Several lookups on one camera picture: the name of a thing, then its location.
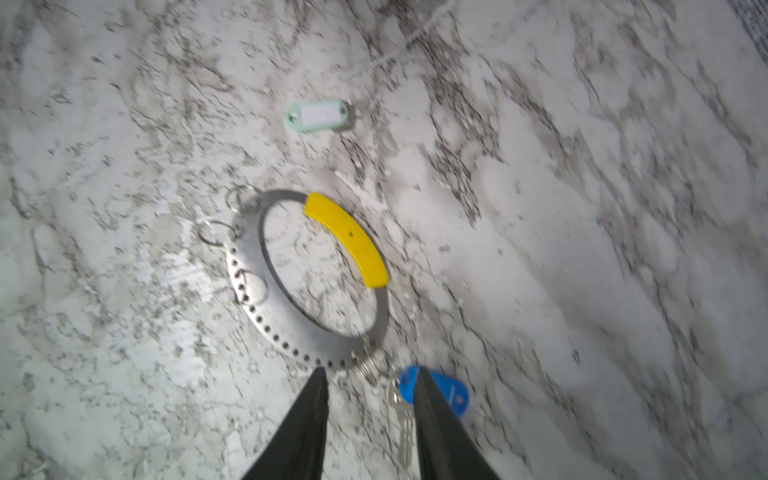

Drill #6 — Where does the pale green key tag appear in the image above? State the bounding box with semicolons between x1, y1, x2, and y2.
284;99;351;134

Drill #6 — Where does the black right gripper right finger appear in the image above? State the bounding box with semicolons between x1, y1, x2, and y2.
414;367;498;479

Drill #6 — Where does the yellow capped key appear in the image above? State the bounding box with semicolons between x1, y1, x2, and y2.
304;192;389;289

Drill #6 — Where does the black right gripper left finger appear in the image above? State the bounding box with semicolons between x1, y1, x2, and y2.
243;367;329;480

